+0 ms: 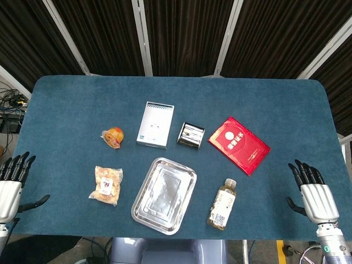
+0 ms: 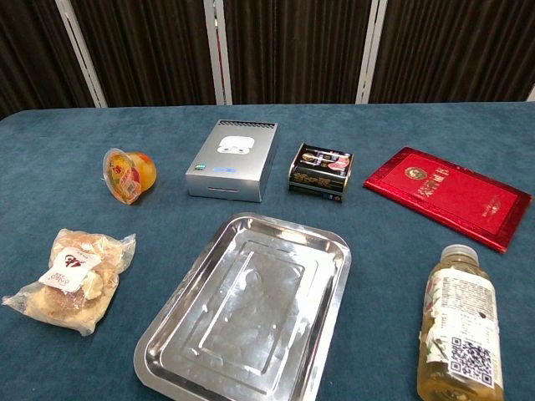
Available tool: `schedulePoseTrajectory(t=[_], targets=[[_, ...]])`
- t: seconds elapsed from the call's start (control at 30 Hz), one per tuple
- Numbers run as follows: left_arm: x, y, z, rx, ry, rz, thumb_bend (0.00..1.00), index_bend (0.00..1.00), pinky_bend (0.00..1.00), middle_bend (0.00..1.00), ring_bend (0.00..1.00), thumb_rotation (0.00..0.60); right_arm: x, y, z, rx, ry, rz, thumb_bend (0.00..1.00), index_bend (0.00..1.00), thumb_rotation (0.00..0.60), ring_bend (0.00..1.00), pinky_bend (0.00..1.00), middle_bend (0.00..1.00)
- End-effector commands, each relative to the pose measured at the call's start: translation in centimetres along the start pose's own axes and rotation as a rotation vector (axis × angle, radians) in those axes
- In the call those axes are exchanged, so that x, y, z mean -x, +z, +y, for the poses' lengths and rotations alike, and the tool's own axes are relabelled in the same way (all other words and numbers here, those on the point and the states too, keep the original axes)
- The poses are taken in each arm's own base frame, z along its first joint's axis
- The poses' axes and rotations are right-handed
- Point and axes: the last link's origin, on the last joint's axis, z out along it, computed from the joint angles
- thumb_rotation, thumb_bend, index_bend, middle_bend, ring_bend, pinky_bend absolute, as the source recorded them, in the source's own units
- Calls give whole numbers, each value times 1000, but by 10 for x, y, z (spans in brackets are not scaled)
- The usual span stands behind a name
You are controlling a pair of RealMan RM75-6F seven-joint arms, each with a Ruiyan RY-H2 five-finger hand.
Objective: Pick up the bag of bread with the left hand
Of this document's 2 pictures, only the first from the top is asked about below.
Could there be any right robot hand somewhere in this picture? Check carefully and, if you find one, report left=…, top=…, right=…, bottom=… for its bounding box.
left=285, top=159, right=340, bottom=225

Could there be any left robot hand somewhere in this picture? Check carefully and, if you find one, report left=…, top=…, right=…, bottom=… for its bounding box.
left=0, top=151, right=51, bottom=224

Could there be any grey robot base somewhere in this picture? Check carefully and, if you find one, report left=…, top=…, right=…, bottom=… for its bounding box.
left=110, top=237, right=229, bottom=264

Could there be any clear snack bag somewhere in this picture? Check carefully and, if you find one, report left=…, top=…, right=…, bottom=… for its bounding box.
left=88, top=165, right=124, bottom=207

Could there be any stainless steel tray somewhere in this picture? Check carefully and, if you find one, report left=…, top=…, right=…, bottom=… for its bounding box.
left=130, top=157, right=197, bottom=236

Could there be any white rectangular box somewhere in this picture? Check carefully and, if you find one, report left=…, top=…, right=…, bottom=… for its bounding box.
left=135, top=101, right=175, bottom=150

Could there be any red certificate booklet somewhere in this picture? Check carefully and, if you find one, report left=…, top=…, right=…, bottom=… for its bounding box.
left=207, top=116, right=272, bottom=177

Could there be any tea bottle with white label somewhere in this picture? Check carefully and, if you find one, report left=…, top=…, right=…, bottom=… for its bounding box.
left=206, top=178, right=238, bottom=230

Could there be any fruit jelly cup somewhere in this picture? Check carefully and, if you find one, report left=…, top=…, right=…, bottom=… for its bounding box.
left=101, top=126, right=124, bottom=150

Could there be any shiny metal card holder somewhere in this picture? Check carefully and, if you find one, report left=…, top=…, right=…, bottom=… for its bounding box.
left=177, top=122, right=205, bottom=150

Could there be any blue table cloth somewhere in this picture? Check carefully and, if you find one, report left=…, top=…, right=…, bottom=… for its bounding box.
left=10, top=75, right=349, bottom=241

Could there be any tangle of cables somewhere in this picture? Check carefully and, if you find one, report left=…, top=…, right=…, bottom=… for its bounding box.
left=0, top=87, right=30, bottom=144

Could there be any white partition frame post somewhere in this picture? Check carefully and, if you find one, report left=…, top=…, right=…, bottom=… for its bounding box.
left=0, top=64, right=32, bottom=99
left=213, top=0, right=244, bottom=76
left=41, top=0, right=91, bottom=75
left=131, top=0, right=153, bottom=77
left=297, top=20, right=352, bottom=80

